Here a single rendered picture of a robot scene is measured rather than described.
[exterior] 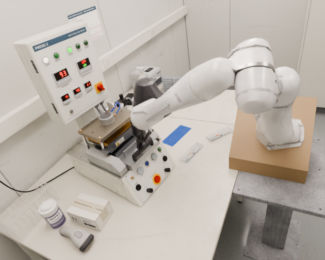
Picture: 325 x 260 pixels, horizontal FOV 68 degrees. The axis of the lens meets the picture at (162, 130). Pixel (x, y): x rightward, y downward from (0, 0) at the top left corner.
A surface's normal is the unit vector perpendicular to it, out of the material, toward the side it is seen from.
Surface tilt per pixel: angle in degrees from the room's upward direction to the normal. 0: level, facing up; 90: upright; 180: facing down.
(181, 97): 69
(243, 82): 57
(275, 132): 80
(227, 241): 0
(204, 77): 74
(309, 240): 0
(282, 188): 0
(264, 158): 40
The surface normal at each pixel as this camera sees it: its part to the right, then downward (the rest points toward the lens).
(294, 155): -0.39, -0.24
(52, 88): 0.81, 0.23
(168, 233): -0.16, -0.80
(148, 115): -0.55, 0.46
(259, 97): -0.25, -0.07
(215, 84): -0.36, 0.62
